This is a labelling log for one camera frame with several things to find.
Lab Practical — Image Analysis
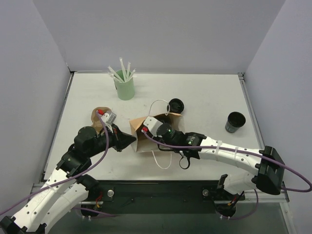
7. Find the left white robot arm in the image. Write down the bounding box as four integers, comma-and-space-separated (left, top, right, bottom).
0, 125, 136, 234

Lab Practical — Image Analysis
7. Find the brown cardboard cup carrier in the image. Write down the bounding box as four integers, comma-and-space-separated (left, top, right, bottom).
91, 107, 111, 134

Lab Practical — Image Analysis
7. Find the brown paper bag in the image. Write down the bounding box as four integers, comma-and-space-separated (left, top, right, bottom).
129, 99, 185, 170

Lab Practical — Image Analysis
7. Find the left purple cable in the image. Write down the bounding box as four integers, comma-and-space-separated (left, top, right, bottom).
0, 111, 117, 217

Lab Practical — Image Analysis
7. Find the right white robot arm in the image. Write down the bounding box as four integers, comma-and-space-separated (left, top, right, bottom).
156, 123, 284, 199

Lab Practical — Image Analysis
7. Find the wrapped straw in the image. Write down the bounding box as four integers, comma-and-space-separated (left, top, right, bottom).
108, 66, 124, 83
128, 69, 136, 80
119, 58, 127, 82
126, 62, 131, 82
108, 72, 120, 82

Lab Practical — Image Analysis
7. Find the aluminium frame rail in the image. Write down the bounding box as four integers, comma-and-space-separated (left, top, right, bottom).
30, 182, 289, 203

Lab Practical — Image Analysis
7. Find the green straw holder cup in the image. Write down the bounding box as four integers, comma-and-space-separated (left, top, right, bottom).
114, 78, 135, 100

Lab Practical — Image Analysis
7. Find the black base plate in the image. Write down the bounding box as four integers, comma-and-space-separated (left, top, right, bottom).
78, 180, 245, 217

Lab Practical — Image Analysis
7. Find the stack of black lids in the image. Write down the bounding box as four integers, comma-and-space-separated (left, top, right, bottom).
167, 98, 184, 114

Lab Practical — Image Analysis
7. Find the purple cable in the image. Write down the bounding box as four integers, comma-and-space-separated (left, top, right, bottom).
0, 111, 117, 217
143, 129, 312, 220

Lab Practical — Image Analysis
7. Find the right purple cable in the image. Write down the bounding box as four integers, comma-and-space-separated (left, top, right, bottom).
143, 129, 312, 220

